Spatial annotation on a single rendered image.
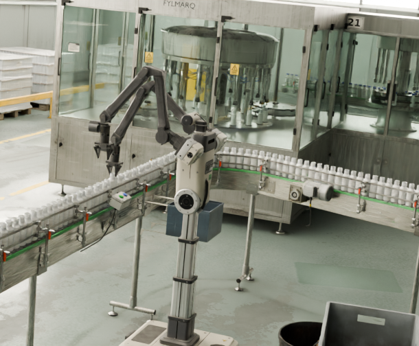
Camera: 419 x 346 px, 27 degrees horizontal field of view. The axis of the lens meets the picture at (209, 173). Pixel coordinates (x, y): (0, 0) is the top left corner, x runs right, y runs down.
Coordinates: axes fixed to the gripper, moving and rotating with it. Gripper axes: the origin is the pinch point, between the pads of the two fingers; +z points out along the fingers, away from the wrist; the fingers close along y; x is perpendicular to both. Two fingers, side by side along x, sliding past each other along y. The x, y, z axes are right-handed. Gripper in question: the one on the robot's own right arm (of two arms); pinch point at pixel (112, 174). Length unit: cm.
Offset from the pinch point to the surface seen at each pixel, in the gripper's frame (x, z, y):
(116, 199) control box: 26.0, 7.9, -15.4
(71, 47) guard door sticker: -341, -38, 214
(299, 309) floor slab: -140, 115, -111
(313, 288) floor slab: -196, 116, -111
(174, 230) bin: -38, 40, -33
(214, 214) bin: -49, 26, -58
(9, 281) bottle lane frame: 132, 31, -6
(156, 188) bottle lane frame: -69, 22, -6
